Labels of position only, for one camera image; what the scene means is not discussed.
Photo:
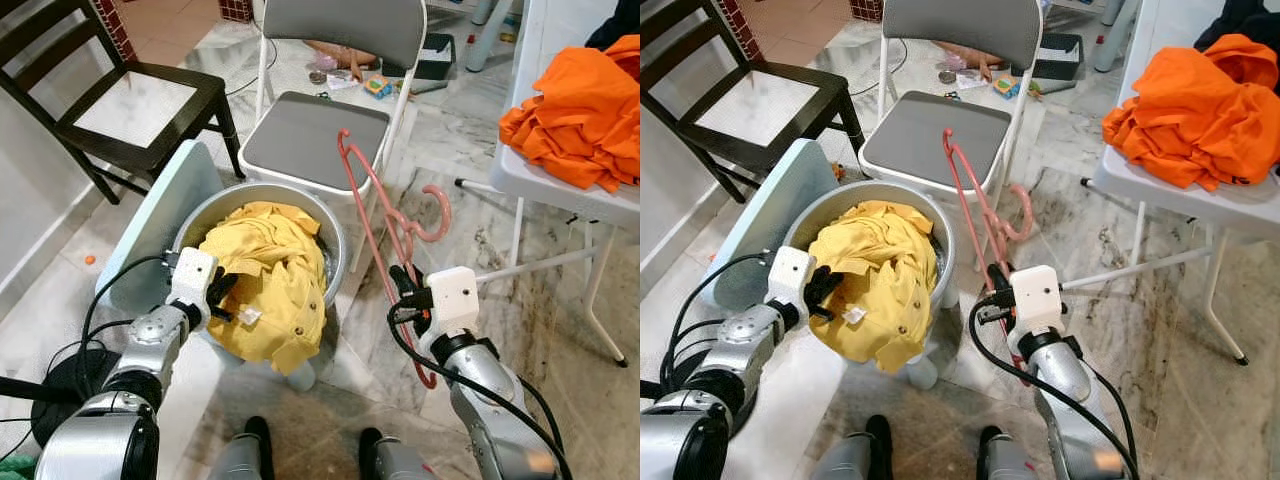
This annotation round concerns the light blue plastic stool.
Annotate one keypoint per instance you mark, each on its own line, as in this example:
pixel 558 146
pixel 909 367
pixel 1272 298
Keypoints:
pixel 150 220
pixel 775 215

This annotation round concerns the yellow shirt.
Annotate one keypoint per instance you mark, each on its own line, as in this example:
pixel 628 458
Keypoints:
pixel 890 290
pixel 270 290

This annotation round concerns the orange garment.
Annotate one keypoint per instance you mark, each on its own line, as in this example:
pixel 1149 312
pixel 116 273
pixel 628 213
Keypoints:
pixel 580 120
pixel 1190 120

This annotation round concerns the dark wooden chair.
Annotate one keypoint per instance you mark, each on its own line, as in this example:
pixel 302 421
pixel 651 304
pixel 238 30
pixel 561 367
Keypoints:
pixel 135 110
pixel 755 110

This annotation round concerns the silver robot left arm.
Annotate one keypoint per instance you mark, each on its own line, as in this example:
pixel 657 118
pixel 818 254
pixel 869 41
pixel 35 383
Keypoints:
pixel 155 325
pixel 750 325

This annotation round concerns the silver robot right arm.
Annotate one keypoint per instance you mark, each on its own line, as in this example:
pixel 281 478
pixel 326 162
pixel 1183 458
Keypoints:
pixel 1060 380
pixel 480 380

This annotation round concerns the black box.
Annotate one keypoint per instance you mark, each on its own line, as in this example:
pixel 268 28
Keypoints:
pixel 1060 60
pixel 435 60

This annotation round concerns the dark navy crumpled garment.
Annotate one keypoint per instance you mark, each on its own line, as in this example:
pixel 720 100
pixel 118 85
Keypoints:
pixel 1245 20
pixel 620 20

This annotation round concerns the colourful toy block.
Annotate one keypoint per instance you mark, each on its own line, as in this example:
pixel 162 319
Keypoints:
pixel 377 87
pixel 1006 88

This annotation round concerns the metal basin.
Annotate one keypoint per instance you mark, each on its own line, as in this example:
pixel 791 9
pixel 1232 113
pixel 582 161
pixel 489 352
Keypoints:
pixel 820 205
pixel 210 208

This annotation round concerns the pink plastic clothes hanger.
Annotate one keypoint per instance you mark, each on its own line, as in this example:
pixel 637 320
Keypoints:
pixel 1028 212
pixel 446 215

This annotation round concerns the white folding table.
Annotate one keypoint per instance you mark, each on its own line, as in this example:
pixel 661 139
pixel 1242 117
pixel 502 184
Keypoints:
pixel 545 50
pixel 1150 60

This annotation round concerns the black round stand base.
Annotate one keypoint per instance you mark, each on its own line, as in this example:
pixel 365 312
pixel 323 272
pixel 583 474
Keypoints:
pixel 75 370

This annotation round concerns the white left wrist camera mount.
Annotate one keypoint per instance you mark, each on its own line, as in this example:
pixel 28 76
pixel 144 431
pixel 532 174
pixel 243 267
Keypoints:
pixel 192 275
pixel 790 275

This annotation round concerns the robot left leg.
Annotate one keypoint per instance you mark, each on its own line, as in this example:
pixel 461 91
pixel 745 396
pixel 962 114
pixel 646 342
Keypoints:
pixel 258 440
pixel 880 440

